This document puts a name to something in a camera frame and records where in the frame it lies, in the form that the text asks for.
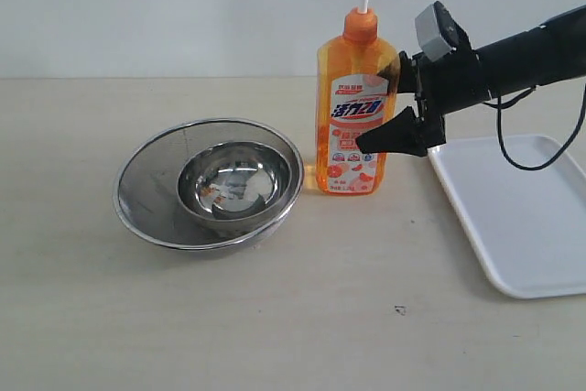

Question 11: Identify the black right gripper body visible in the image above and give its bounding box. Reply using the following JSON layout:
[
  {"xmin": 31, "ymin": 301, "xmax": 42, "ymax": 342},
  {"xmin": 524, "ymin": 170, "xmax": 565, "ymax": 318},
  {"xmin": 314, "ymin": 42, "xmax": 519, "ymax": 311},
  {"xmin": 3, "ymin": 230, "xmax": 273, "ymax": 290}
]
[{"xmin": 397, "ymin": 28, "xmax": 497, "ymax": 148}]

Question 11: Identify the orange pump soap bottle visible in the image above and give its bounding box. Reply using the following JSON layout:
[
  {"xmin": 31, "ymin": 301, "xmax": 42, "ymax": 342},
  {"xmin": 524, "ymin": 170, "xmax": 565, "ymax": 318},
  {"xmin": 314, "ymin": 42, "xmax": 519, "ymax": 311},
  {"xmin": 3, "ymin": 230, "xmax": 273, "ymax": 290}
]
[{"xmin": 315, "ymin": 0, "xmax": 399, "ymax": 196}]

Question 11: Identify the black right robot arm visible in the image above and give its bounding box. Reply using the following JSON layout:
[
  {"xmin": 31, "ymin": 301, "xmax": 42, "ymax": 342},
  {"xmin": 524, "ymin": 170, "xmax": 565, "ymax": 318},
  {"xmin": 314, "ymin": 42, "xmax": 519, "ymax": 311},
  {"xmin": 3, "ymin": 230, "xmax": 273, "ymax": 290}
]
[{"xmin": 356, "ymin": 1, "xmax": 585, "ymax": 157}]

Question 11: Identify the small steel inner bowl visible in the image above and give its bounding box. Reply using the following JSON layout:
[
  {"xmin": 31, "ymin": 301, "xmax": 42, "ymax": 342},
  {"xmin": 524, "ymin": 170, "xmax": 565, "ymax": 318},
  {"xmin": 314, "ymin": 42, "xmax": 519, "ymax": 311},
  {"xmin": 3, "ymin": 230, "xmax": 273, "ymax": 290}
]
[{"xmin": 176, "ymin": 141, "xmax": 298, "ymax": 233}]

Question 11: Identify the steel mesh strainer basket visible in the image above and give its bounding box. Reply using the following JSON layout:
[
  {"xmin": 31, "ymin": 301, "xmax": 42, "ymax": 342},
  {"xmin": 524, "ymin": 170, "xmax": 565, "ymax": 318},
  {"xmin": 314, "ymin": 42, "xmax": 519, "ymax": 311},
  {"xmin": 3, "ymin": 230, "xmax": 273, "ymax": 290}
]
[{"xmin": 114, "ymin": 117, "xmax": 304, "ymax": 253}]

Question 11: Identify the white rectangular plastic tray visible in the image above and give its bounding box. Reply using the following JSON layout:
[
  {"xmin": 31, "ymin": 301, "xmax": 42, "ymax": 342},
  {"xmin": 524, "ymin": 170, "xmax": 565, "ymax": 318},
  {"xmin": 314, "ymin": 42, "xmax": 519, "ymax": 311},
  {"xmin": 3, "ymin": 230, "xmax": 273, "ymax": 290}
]
[{"xmin": 429, "ymin": 136, "xmax": 585, "ymax": 299}]

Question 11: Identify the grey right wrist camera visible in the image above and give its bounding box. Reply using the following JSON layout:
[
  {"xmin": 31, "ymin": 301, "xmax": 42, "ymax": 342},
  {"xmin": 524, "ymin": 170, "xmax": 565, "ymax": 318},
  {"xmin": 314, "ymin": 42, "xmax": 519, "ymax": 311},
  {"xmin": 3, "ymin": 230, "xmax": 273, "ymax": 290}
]
[{"xmin": 414, "ymin": 1, "xmax": 460, "ymax": 62}]

